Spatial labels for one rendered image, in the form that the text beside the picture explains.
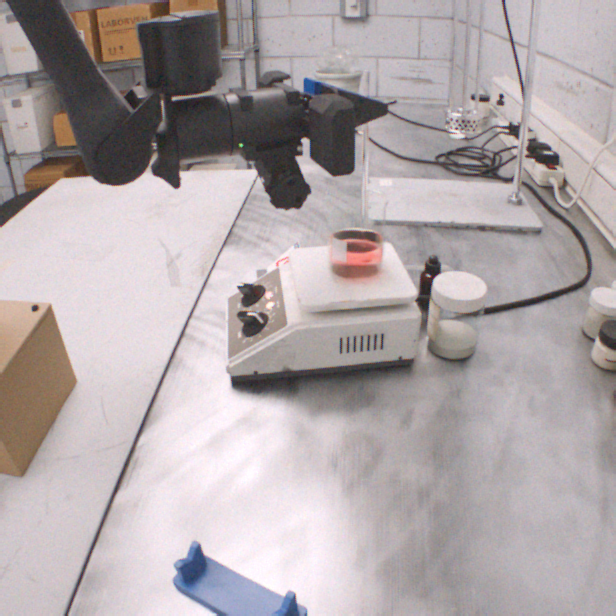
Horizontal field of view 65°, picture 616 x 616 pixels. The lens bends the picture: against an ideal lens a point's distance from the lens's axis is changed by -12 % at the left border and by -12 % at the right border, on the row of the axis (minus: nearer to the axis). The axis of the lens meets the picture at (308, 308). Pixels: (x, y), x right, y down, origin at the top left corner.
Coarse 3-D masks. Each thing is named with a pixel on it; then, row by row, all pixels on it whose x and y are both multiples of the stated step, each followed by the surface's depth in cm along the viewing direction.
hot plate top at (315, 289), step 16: (304, 256) 60; (320, 256) 60; (304, 272) 57; (320, 272) 57; (384, 272) 57; (400, 272) 57; (304, 288) 55; (320, 288) 55; (336, 288) 55; (352, 288) 54; (368, 288) 54; (384, 288) 54; (400, 288) 54; (304, 304) 52; (320, 304) 52; (336, 304) 52; (352, 304) 53; (368, 304) 53; (384, 304) 53
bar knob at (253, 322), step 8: (240, 312) 56; (248, 312) 56; (256, 312) 55; (264, 312) 57; (240, 320) 57; (248, 320) 55; (256, 320) 55; (264, 320) 56; (248, 328) 56; (256, 328) 55; (248, 336) 56
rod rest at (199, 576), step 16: (192, 544) 36; (176, 560) 35; (192, 560) 36; (208, 560) 38; (176, 576) 36; (192, 576) 36; (208, 576) 36; (224, 576) 36; (240, 576) 36; (192, 592) 35; (208, 592) 35; (224, 592) 35; (240, 592) 35; (256, 592) 35; (272, 592) 35; (288, 592) 33; (224, 608) 34; (240, 608) 34; (256, 608) 34; (272, 608) 34; (288, 608) 32; (304, 608) 34
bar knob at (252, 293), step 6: (240, 288) 61; (246, 288) 60; (252, 288) 59; (258, 288) 61; (264, 288) 61; (246, 294) 61; (252, 294) 60; (258, 294) 60; (246, 300) 61; (252, 300) 60; (258, 300) 60; (246, 306) 60
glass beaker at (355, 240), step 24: (336, 192) 55; (360, 192) 56; (336, 216) 52; (360, 216) 51; (384, 216) 53; (336, 240) 53; (360, 240) 52; (384, 240) 54; (336, 264) 55; (360, 264) 54
